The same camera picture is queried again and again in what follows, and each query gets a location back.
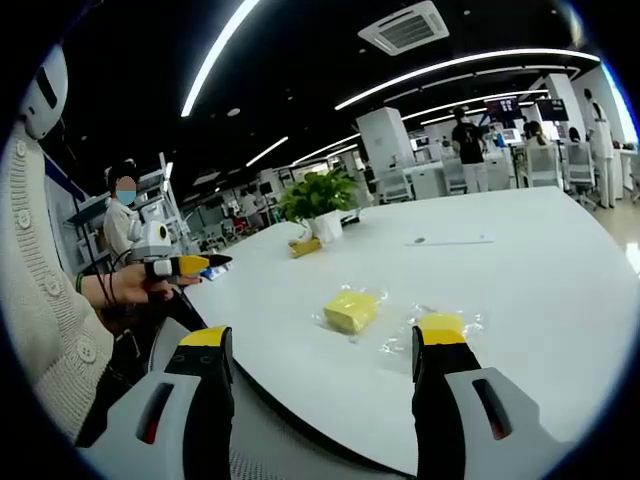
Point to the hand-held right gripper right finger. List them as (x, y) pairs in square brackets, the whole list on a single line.
[(450, 425)]

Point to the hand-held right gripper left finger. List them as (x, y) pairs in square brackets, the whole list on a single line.
[(165, 430)]

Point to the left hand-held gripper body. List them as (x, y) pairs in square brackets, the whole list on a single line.
[(150, 240)]

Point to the yellow silicone block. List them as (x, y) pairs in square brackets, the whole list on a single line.
[(440, 320), (350, 312)]

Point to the person's left hand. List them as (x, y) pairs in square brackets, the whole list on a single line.
[(135, 287)]

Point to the small blue packet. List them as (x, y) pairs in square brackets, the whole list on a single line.
[(217, 272)]

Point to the small yellow box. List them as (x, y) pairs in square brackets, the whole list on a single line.
[(305, 247)]

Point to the person's cream knit cardigan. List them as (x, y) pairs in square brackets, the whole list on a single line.
[(40, 280)]

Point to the green potted plant white pot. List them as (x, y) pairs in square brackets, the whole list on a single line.
[(317, 200)]

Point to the black stapler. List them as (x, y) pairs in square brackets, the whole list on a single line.
[(351, 217)]

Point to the white chest-worn device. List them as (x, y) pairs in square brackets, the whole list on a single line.
[(45, 95)]

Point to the white flat strip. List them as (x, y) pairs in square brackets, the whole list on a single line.
[(450, 240)]

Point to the white office chair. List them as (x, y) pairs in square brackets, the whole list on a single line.
[(581, 170), (544, 167), (395, 185)]

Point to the ceiling air conditioner vent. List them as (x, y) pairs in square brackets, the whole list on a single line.
[(404, 27)]

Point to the hanging display screen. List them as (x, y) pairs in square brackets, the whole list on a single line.
[(501, 107), (552, 109)]

